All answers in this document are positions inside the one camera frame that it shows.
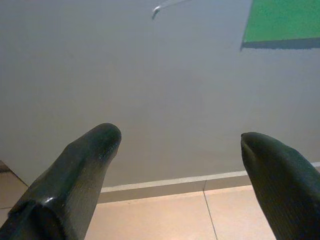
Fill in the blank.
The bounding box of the grey tape strip with hook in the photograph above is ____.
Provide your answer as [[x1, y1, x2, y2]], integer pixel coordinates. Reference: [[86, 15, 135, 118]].
[[150, 0, 193, 21]]

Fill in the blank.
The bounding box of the green hook board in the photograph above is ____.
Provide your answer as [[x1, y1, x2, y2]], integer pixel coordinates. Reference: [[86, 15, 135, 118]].
[[240, 0, 320, 52]]

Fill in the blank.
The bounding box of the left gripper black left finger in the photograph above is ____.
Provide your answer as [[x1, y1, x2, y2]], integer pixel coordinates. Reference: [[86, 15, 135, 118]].
[[0, 122, 123, 240]]

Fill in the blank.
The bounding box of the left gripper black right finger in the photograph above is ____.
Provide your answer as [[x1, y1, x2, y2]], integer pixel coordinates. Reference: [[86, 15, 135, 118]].
[[240, 131, 320, 240]]

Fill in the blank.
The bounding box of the white baseboard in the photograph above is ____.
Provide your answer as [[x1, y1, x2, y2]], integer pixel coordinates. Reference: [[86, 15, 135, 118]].
[[99, 161, 320, 204]]

